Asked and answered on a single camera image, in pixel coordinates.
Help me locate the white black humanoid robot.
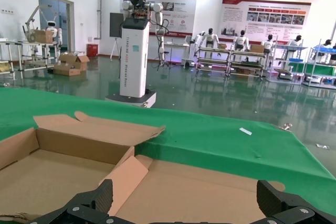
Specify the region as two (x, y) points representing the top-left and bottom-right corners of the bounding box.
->
(260, 34), (276, 55)
(320, 39), (334, 59)
(233, 30), (250, 52)
(287, 35), (305, 48)
(193, 27), (221, 59)

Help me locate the larger cardboard box on rack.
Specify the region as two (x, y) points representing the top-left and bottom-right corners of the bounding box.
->
(249, 44), (265, 54)

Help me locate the cardboard box on workbench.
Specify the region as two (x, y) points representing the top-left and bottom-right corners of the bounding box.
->
(33, 29), (54, 44)

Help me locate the open floor cardboard box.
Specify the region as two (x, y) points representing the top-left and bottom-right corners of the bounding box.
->
(58, 52), (91, 72)

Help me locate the blue glass door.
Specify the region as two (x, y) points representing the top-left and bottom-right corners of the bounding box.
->
(38, 0), (76, 55)

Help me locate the white tube-frame workbench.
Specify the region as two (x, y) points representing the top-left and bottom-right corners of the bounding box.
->
(0, 39), (62, 80)

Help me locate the white equipment table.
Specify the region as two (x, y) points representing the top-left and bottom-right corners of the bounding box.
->
(165, 35), (196, 69)

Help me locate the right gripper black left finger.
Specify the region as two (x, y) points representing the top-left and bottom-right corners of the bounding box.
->
(26, 178), (114, 224)

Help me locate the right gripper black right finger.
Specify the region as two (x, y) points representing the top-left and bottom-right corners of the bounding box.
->
(256, 179), (336, 224)

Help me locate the cardboard box, round flap hole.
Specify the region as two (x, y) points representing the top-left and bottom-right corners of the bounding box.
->
(99, 155), (286, 224)

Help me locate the green table cloth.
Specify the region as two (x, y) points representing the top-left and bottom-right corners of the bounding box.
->
(0, 87), (336, 209)

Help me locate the small white round-head robot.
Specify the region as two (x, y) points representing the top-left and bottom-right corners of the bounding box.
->
(45, 19), (62, 45)

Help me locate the white easel stand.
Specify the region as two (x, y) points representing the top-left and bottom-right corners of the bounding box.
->
(110, 37), (122, 61)

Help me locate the tube-frame rack with blue bins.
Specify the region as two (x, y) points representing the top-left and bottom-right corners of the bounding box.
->
(265, 45), (309, 84)

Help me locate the grey wall pipe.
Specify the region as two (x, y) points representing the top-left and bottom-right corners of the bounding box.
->
(95, 0), (103, 40)

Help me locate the red-framed wall poster, wide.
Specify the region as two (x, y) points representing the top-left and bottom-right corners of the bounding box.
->
(219, 0), (312, 44)

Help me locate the red floor cabinet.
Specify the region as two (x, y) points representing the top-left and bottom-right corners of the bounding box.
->
(86, 44), (100, 58)

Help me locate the cardboard box, oval flap hole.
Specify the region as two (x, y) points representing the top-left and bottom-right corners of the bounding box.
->
(0, 110), (166, 222)

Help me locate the closed flat floor cardboard box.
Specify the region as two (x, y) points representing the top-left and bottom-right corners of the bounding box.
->
(53, 62), (81, 77)

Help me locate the tube-frame rack with green mat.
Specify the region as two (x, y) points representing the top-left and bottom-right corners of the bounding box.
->
(301, 46), (336, 90)

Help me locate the red-framed wall poster, narrow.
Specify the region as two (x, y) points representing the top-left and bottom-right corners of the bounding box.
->
(120, 0), (197, 37)

